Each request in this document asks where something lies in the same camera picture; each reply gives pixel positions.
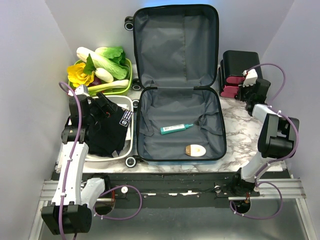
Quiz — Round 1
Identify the black garment with label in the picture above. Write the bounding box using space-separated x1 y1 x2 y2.
86 99 134 158

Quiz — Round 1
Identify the black bag with pink trim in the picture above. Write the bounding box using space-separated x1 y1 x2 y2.
217 50 260 98

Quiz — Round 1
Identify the blue fish print suitcase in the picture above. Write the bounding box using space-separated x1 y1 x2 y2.
132 4 227 164

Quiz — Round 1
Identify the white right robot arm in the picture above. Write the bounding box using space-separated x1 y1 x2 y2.
230 78 300 196

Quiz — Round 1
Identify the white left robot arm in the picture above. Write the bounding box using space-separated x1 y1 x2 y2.
41 94 111 239

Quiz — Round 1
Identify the white rectangular tray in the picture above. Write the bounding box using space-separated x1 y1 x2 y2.
85 95 134 163

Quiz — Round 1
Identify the green white leek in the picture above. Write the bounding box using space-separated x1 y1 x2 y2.
88 79 130 96

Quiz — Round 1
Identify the purple onion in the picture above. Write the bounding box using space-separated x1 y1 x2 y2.
88 76 102 87

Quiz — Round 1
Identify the green vegetable basket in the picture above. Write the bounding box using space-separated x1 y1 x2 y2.
67 54 130 96

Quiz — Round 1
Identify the white radish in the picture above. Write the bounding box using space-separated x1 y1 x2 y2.
95 67 114 83

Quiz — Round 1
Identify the white napa cabbage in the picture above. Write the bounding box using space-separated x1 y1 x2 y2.
76 47 128 80

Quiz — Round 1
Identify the yellow flower cabbage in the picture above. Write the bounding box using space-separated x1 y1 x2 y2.
67 62 95 88

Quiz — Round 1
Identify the green leafy lettuce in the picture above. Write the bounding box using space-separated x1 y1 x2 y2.
94 46 126 65

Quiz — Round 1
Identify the teal tube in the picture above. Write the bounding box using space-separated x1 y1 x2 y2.
160 123 194 135

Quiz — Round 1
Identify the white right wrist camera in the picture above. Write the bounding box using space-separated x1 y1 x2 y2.
242 69 258 87

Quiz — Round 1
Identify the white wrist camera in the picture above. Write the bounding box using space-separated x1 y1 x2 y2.
242 69 258 87
74 84 90 97

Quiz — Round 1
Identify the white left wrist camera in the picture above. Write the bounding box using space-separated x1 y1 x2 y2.
74 84 90 97

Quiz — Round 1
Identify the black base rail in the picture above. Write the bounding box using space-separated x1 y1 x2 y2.
51 171 262 210

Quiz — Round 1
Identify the aluminium frame rail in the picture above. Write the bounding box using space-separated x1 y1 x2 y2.
29 177 317 240

